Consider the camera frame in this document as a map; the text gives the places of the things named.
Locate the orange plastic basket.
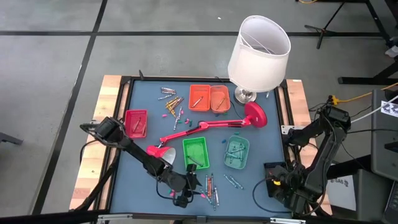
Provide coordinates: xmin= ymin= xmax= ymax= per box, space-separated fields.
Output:
xmin=188 ymin=84 xmax=211 ymax=112

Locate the person's foot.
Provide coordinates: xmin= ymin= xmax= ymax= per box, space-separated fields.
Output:
xmin=384 ymin=45 xmax=398 ymax=58

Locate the black diagonal brace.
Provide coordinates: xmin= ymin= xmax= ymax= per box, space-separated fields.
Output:
xmin=73 ymin=157 xmax=121 ymax=213

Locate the wooden table side board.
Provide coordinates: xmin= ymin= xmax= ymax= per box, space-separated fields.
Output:
xmin=70 ymin=74 xmax=123 ymax=211
xmin=285 ymin=79 xmax=332 ymax=215

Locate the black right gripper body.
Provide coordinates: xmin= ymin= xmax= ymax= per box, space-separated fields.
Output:
xmin=266 ymin=169 xmax=308 ymax=214

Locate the red plastic basket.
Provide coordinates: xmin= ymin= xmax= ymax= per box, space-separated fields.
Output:
xmin=124 ymin=109 xmax=149 ymax=139

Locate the orange plastic bin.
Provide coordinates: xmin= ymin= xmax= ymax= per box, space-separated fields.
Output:
xmin=210 ymin=85 xmax=231 ymax=114

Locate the black stand foot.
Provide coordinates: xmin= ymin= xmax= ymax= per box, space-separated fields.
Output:
xmin=338 ymin=60 xmax=398 ymax=85

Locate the green crayon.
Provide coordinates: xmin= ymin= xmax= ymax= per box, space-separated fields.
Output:
xmin=187 ymin=154 xmax=205 ymax=167

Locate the grey chair leg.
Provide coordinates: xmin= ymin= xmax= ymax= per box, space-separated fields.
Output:
xmin=0 ymin=132 xmax=24 ymax=146

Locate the white cable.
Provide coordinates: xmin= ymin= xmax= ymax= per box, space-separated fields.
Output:
xmin=350 ymin=95 xmax=398 ymax=124

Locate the green plastic basket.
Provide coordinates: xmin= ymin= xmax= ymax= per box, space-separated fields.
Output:
xmin=182 ymin=136 xmax=210 ymax=171

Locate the yellow extension cord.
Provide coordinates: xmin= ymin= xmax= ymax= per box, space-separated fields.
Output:
xmin=329 ymin=82 xmax=398 ymax=105

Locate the grey cabinet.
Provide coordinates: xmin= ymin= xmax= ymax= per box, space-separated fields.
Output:
xmin=371 ymin=89 xmax=398 ymax=182

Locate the dark grey box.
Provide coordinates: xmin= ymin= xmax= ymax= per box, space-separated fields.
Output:
xmin=354 ymin=169 xmax=391 ymax=222

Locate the white cardboard box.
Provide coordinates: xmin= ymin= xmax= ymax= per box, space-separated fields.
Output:
xmin=325 ymin=174 xmax=358 ymax=212

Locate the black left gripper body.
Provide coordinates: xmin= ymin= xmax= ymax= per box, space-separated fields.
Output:
xmin=172 ymin=164 xmax=201 ymax=208

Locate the white shade table lamp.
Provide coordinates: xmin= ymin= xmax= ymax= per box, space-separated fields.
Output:
xmin=227 ymin=14 xmax=292 ymax=105

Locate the black tripod stand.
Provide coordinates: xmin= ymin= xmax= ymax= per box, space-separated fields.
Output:
xmin=303 ymin=0 xmax=348 ymax=50

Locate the teal plastic bin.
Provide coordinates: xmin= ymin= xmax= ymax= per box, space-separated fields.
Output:
xmin=223 ymin=135 xmax=251 ymax=170

